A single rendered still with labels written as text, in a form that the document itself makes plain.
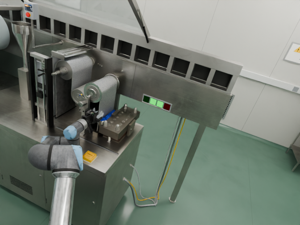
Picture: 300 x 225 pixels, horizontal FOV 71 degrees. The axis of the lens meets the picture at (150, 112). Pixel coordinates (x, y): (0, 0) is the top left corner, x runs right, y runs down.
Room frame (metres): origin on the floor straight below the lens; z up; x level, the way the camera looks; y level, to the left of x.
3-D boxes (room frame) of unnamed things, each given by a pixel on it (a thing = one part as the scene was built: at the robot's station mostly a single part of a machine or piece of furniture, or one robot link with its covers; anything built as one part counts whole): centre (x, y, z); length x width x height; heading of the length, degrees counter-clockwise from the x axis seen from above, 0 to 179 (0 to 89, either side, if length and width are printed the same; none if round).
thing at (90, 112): (1.18, 0.40, 1.12); 0.12 x 0.08 x 0.09; 166
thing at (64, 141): (1.02, 0.45, 1.01); 0.11 x 0.08 x 0.11; 109
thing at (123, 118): (1.42, 0.21, 1.00); 0.40 x 0.16 x 0.06; 166
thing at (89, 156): (1.04, 0.33, 0.91); 0.07 x 0.07 x 0.02; 76
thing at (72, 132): (1.02, 0.43, 1.11); 0.11 x 0.08 x 0.09; 166
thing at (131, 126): (1.41, 0.12, 0.97); 0.10 x 0.03 x 0.11; 166
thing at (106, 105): (1.41, 0.34, 1.11); 0.23 x 0.01 x 0.18; 166
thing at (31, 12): (1.47, 0.95, 1.66); 0.07 x 0.07 x 0.10; 83
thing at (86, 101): (1.28, 0.47, 1.05); 0.06 x 0.05 x 0.31; 166
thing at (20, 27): (1.59, 1.10, 1.50); 0.14 x 0.14 x 0.06
